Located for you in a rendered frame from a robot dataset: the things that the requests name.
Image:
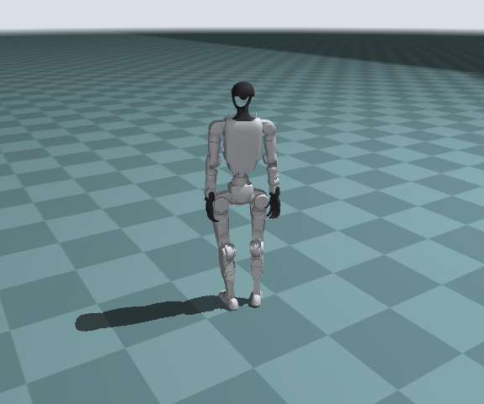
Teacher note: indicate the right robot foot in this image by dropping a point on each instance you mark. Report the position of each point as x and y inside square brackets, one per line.
[256, 299]

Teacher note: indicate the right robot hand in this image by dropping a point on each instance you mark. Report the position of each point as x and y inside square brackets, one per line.
[274, 204]

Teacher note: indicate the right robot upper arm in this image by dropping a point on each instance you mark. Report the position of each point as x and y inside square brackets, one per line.
[269, 142]

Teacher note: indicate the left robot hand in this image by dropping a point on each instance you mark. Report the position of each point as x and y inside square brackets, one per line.
[209, 206]

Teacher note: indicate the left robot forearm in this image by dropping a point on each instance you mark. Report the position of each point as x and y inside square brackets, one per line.
[210, 179]

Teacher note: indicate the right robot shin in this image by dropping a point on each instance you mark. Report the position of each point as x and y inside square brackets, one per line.
[257, 270]

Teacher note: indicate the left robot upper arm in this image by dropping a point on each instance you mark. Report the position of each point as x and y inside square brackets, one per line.
[216, 128]

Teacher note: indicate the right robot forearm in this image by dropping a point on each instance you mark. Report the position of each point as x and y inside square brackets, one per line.
[273, 177]

